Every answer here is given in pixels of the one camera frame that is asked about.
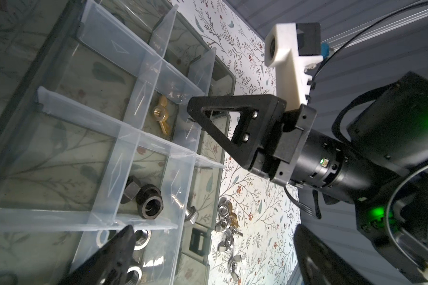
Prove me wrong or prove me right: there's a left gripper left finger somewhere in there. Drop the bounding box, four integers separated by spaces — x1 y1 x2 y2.
59 226 136 285

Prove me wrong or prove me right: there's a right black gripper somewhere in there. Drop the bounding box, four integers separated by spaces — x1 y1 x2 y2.
187 95 360 203

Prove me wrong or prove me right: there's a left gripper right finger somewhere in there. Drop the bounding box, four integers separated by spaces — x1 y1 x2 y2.
294 224 371 285

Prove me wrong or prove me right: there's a brass wing nut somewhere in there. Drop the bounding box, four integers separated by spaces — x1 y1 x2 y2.
153 96 171 135

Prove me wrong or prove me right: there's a silver hex bolt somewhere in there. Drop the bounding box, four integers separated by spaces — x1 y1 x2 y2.
171 195 199 226

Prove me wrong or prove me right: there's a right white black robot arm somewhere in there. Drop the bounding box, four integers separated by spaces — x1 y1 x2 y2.
187 72 428 283

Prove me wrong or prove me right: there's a pile of screws and nuts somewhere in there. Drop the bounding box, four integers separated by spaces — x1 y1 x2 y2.
215 197 243 283

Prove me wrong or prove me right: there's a silver hex nut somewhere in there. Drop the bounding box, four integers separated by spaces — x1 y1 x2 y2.
125 266 143 285
134 230 152 251

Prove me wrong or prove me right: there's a floral table mat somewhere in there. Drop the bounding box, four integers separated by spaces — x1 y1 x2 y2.
178 1 301 285

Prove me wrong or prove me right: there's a black hex nut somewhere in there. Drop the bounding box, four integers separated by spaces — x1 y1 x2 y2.
121 175 141 204
136 184 164 220

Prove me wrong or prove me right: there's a clear divided organizer box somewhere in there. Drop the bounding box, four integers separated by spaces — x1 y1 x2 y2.
0 1 221 285

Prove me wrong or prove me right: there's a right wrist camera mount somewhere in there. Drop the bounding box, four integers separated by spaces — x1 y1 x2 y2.
265 23 323 111

